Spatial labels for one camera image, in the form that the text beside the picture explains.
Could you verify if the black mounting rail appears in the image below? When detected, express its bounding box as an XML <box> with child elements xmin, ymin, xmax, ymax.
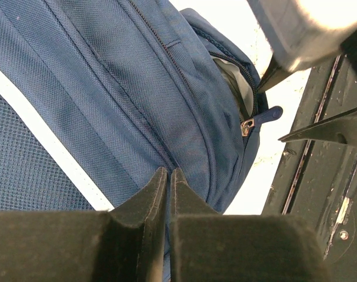
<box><xmin>263</xmin><ymin>56</ymin><xmax>357</xmax><ymax>281</ymax></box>

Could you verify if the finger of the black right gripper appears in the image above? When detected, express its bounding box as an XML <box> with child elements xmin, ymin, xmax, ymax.
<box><xmin>279</xmin><ymin>107</ymin><xmax>357</xmax><ymax>145</ymax></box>
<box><xmin>256</xmin><ymin>55</ymin><xmax>293</xmax><ymax>94</ymax></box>

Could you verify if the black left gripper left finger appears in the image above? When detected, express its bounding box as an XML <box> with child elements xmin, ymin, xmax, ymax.
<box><xmin>0</xmin><ymin>167</ymin><xmax>167</xmax><ymax>281</ymax></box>

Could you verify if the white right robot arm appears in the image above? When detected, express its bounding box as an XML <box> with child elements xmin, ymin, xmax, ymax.
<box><xmin>170</xmin><ymin>1</ymin><xmax>357</xmax><ymax>281</ymax></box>

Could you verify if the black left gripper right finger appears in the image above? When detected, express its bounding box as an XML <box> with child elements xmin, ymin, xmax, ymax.
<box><xmin>169</xmin><ymin>169</ymin><xmax>330</xmax><ymax>281</ymax></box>

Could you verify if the navy blue student backpack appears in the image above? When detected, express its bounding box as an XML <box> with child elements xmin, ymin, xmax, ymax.
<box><xmin>0</xmin><ymin>0</ymin><xmax>284</xmax><ymax>282</ymax></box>

